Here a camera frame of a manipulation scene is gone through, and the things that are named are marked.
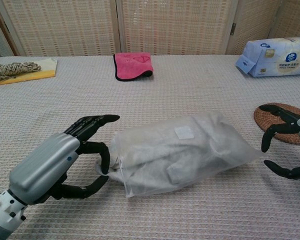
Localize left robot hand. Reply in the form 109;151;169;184
8;114;121;206

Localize woven folding screen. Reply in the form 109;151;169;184
0;0;300;57

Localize blue tissue pack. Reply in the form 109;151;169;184
235;36;300;78

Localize round woven rattan coaster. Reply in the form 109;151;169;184
253;102;300;146

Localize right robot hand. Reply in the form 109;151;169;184
258;104;300;180

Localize pink towel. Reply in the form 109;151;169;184
112;52;155;82

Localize yellow sponge pad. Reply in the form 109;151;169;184
0;57;59;87

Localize translucent plastic zip bag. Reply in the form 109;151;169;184
108;111;263;199

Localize white waffle table cover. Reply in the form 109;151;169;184
0;54;300;240

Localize twisted beige rope bundle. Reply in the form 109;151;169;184
0;62;42;93

